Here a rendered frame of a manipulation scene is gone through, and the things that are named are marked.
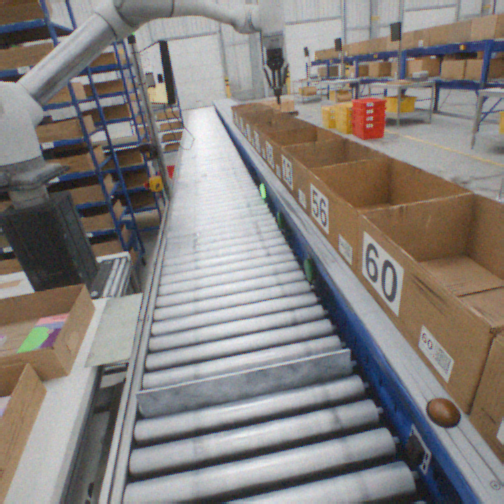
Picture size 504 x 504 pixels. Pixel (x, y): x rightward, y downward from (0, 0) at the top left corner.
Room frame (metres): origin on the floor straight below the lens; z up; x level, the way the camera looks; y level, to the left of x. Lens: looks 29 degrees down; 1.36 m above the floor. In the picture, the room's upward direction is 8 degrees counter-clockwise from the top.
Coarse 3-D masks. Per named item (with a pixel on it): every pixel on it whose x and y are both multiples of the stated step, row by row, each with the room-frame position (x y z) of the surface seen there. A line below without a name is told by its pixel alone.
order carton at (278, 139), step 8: (304, 128) 1.86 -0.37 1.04; (312, 128) 1.86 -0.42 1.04; (320, 128) 1.80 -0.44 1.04; (264, 136) 1.83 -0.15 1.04; (272, 136) 1.85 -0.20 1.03; (280, 136) 1.85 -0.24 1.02; (288, 136) 1.85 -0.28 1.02; (296, 136) 1.86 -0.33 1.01; (304, 136) 1.86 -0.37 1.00; (312, 136) 1.86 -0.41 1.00; (320, 136) 1.80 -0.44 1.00; (328, 136) 1.68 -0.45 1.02; (336, 136) 1.57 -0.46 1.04; (272, 144) 1.62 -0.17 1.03; (280, 144) 1.85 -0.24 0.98; (288, 144) 1.85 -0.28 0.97; (272, 152) 1.64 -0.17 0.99; (280, 152) 1.46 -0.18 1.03; (280, 160) 1.47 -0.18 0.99; (272, 168) 1.69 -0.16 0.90; (280, 168) 1.49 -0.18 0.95; (280, 176) 1.50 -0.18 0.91
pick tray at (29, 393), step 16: (0, 368) 0.56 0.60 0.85; (16, 368) 0.56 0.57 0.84; (32, 368) 0.57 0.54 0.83; (0, 384) 0.56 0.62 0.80; (16, 384) 0.50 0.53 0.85; (32, 384) 0.54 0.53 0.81; (16, 400) 0.47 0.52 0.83; (32, 400) 0.51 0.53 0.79; (16, 416) 0.45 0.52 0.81; (32, 416) 0.48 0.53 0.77; (0, 432) 0.40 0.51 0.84; (16, 432) 0.43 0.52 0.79; (0, 448) 0.38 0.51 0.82; (16, 448) 0.41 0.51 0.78; (0, 464) 0.36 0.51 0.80; (16, 464) 0.38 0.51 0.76; (0, 480) 0.34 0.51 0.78; (0, 496) 0.32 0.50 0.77
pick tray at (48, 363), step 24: (72, 288) 0.88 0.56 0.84; (0, 312) 0.86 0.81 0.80; (24, 312) 0.87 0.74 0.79; (48, 312) 0.87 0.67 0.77; (72, 312) 0.75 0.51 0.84; (24, 336) 0.78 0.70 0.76; (72, 336) 0.70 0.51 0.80; (0, 360) 0.59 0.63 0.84; (24, 360) 0.60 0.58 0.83; (48, 360) 0.60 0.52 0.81; (72, 360) 0.65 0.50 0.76
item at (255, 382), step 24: (312, 360) 0.50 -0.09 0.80; (336, 360) 0.51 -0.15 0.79; (192, 384) 0.48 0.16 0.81; (216, 384) 0.49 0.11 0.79; (240, 384) 0.49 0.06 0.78; (264, 384) 0.49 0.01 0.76; (288, 384) 0.50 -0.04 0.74; (312, 384) 0.50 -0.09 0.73; (144, 408) 0.47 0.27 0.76; (168, 408) 0.48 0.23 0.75; (192, 408) 0.48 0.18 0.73
